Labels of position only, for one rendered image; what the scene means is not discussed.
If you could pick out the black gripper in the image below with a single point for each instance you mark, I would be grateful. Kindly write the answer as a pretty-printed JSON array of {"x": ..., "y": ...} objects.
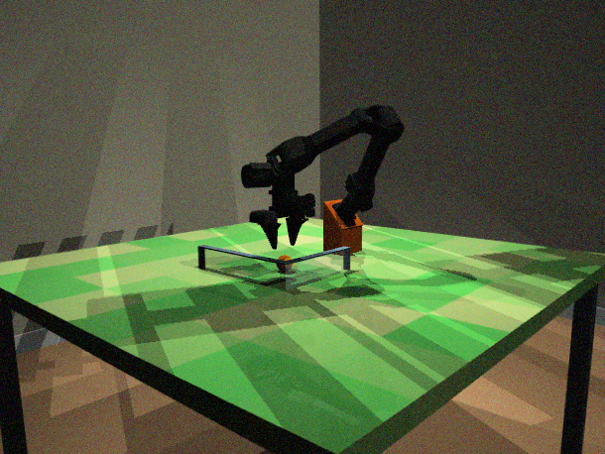
[{"x": 268, "y": 219}]

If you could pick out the low clear corner walls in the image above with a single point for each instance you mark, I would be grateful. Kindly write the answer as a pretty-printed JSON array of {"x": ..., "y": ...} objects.
[{"x": 276, "y": 275}]

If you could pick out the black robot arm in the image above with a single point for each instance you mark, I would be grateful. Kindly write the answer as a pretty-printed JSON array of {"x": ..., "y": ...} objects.
[{"x": 299, "y": 152}]

